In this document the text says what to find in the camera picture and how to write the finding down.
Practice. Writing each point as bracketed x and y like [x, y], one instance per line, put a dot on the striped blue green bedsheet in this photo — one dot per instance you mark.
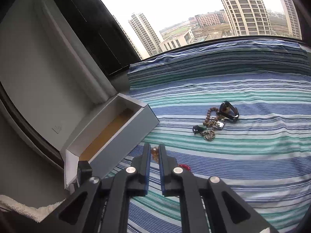
[264, 156]

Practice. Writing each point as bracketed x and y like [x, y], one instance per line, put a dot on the white towel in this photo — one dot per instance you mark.
[37, 214]

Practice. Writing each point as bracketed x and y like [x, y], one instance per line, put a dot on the dark green pendant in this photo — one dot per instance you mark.
[198, 129]

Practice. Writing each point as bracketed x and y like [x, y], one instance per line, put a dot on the white cardboard box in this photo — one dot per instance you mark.
[107, 135]

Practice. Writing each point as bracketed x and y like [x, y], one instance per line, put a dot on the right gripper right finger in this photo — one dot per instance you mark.
[207, 205]

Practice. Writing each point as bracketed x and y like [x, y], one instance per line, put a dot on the black watch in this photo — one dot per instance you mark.
[228, 111]

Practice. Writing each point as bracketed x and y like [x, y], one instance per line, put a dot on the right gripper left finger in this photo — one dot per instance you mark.
[102, 205]

